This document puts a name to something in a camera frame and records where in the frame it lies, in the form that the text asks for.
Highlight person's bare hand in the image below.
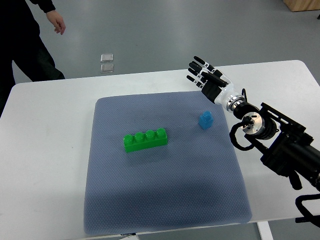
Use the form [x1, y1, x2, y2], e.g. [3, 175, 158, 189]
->
[46, 10, 66, 35]

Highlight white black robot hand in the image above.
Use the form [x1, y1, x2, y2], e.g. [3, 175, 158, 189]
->
[186, 56, 233, 105]

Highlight small blue block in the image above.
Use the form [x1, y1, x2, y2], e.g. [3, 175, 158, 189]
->
[198, 111, 214, 130]

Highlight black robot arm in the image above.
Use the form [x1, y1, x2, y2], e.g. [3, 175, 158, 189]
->
[229, 89, 320, 190]

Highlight long green block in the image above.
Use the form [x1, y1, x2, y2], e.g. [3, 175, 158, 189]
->
[123, 128, 168, 153]

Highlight person in black clothes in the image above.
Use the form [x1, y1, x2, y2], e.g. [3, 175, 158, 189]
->
[0, 0, 65, 110]

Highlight upper metal floor plate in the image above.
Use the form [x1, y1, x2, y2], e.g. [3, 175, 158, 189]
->
[100, 53, 114, 63]

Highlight blue-grey textured mat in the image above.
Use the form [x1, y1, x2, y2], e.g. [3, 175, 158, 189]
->
[84, 91, 252, 235]

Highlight wooden box corner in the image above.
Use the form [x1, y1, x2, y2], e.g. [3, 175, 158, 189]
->
[283, 0, 320, 12]

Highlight white table leg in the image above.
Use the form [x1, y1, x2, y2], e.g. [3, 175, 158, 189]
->
[256, 221, 274, 240]

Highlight black cable loop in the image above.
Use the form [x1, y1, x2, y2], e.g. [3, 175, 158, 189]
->
[229, 121, 256, 151]

